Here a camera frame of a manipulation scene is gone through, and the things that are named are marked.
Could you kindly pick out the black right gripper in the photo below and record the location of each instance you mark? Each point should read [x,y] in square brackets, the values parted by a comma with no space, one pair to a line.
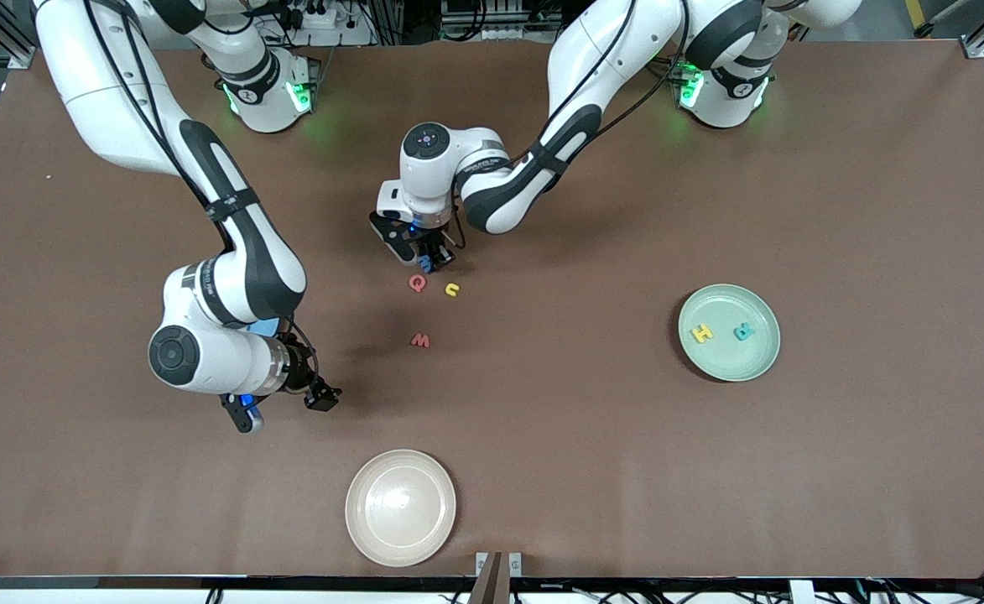
[302,375]

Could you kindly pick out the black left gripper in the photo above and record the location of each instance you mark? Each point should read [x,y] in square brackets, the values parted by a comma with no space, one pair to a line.
[435,248]

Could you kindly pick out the blue capital letter W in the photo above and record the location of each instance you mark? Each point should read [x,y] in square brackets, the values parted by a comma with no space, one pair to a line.
[426,265]

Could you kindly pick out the red capital letter Q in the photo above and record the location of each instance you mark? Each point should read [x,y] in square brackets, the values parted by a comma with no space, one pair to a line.
[412,283]

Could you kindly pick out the red lowercase letter w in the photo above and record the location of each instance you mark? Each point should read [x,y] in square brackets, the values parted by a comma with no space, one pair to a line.
[421,342]

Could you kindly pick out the yellow capital letter H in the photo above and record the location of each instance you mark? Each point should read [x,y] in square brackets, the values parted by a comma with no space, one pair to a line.
[702,334]

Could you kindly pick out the teal capital letter R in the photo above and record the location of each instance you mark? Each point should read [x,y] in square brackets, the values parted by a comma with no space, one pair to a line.
[743,332]

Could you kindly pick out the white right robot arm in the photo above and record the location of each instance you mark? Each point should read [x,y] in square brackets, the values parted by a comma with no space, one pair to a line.
[97,92]

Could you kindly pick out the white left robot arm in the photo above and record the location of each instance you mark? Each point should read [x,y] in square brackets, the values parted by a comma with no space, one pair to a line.
[609,50]

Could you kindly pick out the blue plate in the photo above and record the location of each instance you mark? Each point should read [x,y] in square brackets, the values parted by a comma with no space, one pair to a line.
[265,327]

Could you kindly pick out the beige plate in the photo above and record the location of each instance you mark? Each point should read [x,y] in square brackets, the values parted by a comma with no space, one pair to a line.
[399,507]

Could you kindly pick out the grey electronics box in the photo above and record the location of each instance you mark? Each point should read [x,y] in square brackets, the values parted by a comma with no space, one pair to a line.
[500,29]

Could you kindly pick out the white power strip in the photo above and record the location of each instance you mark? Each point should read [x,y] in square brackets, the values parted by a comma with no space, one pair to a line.
[320,18]

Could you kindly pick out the green plate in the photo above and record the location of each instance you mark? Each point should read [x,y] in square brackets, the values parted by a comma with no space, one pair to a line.
[735,361]

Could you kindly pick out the white left camera mount block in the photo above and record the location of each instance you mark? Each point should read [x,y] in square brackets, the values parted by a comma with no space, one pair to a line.
[391,200]

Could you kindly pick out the small grey bracket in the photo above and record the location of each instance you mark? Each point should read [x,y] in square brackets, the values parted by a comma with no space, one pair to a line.
[482,564]
[515,564]

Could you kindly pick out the brown stand post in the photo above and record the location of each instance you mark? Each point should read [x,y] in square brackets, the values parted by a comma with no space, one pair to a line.
[489,587]

